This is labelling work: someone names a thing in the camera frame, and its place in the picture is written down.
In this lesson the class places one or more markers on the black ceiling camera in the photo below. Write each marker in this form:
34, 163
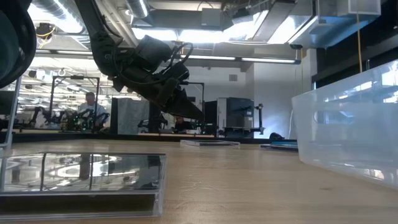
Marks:
296, 46

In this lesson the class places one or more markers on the grey black equipment cabinet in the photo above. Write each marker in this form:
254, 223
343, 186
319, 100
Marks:
239, 112

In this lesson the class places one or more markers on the black background monitor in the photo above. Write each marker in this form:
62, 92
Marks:
6, 102

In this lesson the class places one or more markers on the grey ceiling junction box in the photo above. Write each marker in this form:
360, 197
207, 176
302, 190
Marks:
211, 17

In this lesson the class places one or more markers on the suspended linear ceiling light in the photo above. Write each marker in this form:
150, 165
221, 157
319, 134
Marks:
267, 60

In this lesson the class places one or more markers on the background black robot arms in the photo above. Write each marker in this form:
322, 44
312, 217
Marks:
84, 123

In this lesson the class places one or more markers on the black aluminium table frame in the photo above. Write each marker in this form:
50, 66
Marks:
93, 137

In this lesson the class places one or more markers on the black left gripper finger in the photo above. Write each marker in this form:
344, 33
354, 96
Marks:
186, 109

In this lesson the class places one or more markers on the clear plastic bin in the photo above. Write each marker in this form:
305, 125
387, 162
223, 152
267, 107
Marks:
342, 102

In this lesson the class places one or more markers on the wall vent grille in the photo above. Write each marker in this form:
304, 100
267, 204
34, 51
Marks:
233, 77

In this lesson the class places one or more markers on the grey fabric partition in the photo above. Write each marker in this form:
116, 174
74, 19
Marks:
130, 116

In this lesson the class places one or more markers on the clear jewel case black tray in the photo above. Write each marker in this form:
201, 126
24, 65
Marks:
210, 143
77, 171

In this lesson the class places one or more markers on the silver round ventilation duct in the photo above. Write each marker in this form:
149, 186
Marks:
138, 7

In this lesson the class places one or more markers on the black partition panel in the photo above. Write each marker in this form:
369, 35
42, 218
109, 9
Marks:
211, 124

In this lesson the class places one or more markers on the black gantry frame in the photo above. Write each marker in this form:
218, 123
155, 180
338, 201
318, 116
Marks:
196, 83
74, 77

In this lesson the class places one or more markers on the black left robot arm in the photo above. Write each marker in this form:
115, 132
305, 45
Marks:
105, 53

